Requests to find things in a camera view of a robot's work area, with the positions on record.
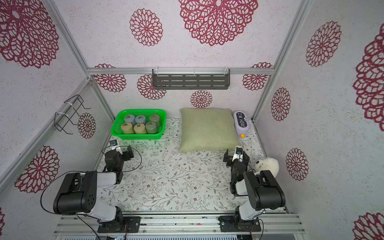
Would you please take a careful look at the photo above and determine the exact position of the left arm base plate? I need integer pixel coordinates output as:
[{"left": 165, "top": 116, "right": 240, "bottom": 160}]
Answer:
[{"left": 97, "top": 217, "right": 141, "bottom": 234}]

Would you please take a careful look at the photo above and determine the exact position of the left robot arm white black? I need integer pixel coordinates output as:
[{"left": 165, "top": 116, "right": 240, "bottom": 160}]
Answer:
[{"left": 53, "top": 144, "right": 134, "bottom": 228}]

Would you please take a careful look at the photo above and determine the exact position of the blue-grey tea canister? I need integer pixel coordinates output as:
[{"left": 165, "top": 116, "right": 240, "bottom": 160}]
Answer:
[
  {"left": 124, "top": 114, "right": 136, "bottom": 126},
  {"left": 135, "top": 115, "right": 147, "bottom": 125}
]

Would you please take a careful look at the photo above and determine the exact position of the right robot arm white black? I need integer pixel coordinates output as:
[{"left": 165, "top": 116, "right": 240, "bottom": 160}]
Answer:
[{"left": 223, "top": 147, "right": 286, "bottom": 227}]

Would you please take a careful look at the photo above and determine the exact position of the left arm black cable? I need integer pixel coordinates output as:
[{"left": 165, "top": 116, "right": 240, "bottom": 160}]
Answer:
[{"left": 40, "top": 145, "right": 143, "bottom": 215}]

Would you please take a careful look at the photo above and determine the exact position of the black wire wall rack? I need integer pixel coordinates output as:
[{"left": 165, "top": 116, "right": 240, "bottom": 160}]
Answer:
[{"left": 54, "top": 94, "right": 91, "bottom": 135}]

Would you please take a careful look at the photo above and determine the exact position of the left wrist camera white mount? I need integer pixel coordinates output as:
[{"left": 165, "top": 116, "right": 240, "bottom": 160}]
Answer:
[{"left": 110, "top": 140, "right": 123, "bottom": 154}]

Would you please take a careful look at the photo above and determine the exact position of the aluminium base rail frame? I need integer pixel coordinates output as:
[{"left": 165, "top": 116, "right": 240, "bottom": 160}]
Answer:
[{"left": 53, "top": 212, "right": 306, "bottom": 239}]

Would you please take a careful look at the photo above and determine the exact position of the grey metal wall shelf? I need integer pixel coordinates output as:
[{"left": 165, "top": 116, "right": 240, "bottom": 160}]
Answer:
[{"left": 152, "top": 68, "right": 231, "bottom": 90}]

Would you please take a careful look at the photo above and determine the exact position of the white plush seal toy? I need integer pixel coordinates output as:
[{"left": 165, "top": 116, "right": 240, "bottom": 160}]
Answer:
[{"left": 255, "top": 157, "right": 280, "bottom": 178}]

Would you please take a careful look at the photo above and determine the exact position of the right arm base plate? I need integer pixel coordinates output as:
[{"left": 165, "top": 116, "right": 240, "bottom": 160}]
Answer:
[{"left": 218, "top": 216, "right": 262, "bottom": 233}]

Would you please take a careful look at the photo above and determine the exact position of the green plastic perforated basket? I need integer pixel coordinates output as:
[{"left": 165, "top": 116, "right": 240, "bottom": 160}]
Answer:
[{"left": 111, "top": 109, "right": 167, "bottom": 140}]

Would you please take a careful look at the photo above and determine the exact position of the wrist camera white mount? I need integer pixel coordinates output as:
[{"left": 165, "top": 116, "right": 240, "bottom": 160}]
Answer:
[
  {"left": 233, "top": 146, "right": 244, "bottom": 162},
  {"left": 110, "top": 140, "right": 123, "bottom": 154}
]

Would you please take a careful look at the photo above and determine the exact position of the green linen cushion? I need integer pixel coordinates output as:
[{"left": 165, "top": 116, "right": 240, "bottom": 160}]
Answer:
[{"left": 179, "top": 108, "right": 241, "bottom": 153}]

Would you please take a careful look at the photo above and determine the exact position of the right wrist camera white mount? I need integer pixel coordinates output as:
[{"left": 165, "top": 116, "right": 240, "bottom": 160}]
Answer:
[{"left": 233, "top": 146, "right": 244, "bottom": 162}]

